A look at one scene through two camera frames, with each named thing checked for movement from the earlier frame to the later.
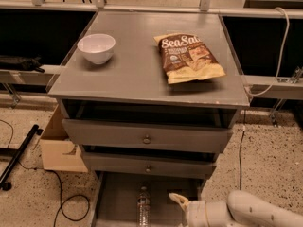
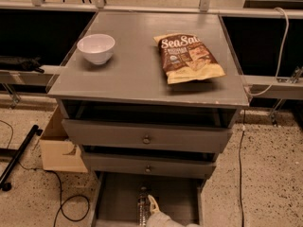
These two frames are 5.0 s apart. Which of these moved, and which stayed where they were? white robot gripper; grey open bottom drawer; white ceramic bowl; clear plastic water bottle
Moved: white robot gripper
Stayed: white ceramic bowl; grey open bottom drawer; clear plastic water bottle
